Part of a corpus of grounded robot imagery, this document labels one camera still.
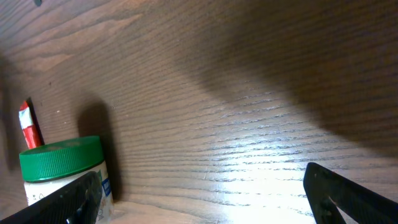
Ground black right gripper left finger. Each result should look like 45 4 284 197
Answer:
1 171 103 224

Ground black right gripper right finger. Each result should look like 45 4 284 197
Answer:
303 162 397 224

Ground green-lidded seasoning jar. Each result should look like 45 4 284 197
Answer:
19 136 114 224

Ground red white sachet stick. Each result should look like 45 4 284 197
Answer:
18 98 44 149

